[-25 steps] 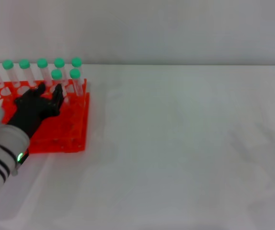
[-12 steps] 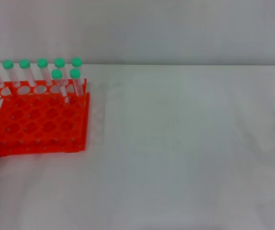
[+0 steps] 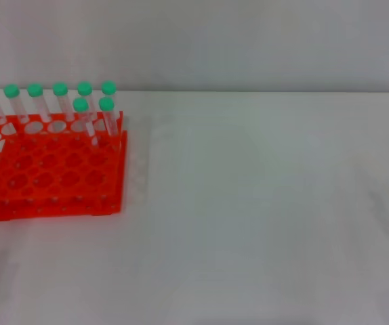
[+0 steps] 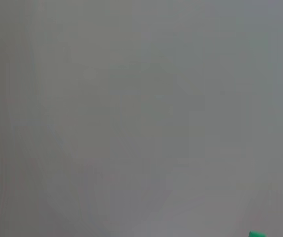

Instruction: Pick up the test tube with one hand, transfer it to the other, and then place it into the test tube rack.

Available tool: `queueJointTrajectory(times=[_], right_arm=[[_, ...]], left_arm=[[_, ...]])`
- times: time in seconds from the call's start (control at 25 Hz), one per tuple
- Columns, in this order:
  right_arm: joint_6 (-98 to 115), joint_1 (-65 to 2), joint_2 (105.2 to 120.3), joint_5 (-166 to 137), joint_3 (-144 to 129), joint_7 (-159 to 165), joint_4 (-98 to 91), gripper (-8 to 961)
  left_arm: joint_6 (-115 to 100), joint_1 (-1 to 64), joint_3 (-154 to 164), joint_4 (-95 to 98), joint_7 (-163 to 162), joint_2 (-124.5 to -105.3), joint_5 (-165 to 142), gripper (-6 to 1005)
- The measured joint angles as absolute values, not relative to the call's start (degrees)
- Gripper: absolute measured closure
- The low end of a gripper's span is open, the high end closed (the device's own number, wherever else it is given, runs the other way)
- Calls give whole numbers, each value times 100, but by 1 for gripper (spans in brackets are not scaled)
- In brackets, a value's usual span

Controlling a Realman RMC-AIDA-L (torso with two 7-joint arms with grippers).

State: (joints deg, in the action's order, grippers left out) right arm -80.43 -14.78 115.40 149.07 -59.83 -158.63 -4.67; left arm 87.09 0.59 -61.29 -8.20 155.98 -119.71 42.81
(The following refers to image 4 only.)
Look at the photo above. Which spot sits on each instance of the green capped clear test tube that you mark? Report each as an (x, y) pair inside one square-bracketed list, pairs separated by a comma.
[(256, 234)]

